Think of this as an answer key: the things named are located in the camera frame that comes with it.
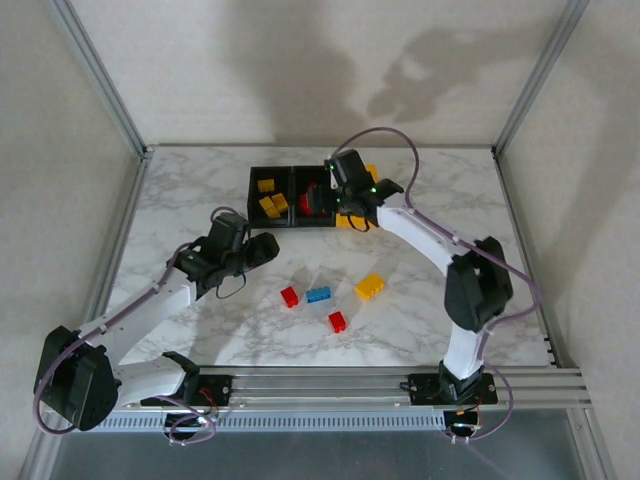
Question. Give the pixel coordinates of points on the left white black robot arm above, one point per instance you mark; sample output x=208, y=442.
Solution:
x=135, y=320

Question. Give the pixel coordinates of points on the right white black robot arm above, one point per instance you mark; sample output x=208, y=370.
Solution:
x=425, y=235

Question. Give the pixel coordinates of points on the yellow plastic bin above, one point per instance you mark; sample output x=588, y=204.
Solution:
x=343, y=221

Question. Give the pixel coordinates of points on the blue lego brick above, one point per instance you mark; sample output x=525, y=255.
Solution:
x=320, y=295

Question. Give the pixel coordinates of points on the base wiring with small board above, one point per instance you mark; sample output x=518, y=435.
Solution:
x=472, y=426
x=205, y=393

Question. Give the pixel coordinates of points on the aluminium side rail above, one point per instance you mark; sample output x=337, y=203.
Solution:
x=114, y=260
x=512, y=200

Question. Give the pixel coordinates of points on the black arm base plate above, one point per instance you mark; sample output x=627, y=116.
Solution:
x=220, y=387
x=422, y=387

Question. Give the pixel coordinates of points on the wide aluminium base rail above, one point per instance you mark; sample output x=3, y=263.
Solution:
x=320, y=387

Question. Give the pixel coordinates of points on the aluminium frame post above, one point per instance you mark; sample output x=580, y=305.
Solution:
x=540, y=75
x=100, y=75

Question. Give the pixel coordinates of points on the aluminium frame leg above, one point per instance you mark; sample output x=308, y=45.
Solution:
x=40, y=457
x=595, y=450

